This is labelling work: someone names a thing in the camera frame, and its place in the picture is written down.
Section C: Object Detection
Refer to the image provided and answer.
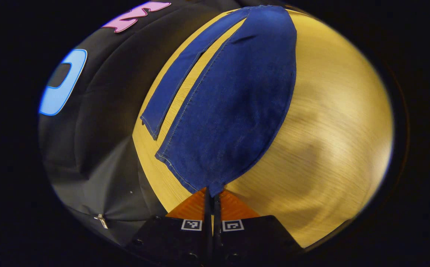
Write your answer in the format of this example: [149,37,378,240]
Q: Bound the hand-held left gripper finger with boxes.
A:
[125,187,213,266]
[212,189,305,266]

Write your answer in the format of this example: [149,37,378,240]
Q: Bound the white cloth clip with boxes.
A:
[93,213,109,230]

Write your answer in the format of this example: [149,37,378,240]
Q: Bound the black backdrop cloth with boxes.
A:
[38,0,245,247]

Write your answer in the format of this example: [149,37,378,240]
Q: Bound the blue jeans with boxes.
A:
[140,4,298,198]

